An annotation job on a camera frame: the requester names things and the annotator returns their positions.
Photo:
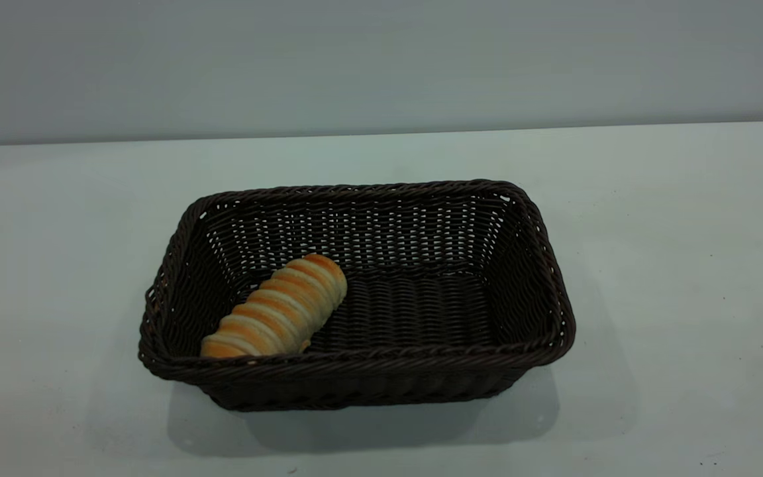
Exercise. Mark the black woven rectangular basket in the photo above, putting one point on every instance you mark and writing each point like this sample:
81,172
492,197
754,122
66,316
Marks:
421,311

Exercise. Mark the ridged golden bread roll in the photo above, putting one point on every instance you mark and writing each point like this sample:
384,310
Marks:
282,305

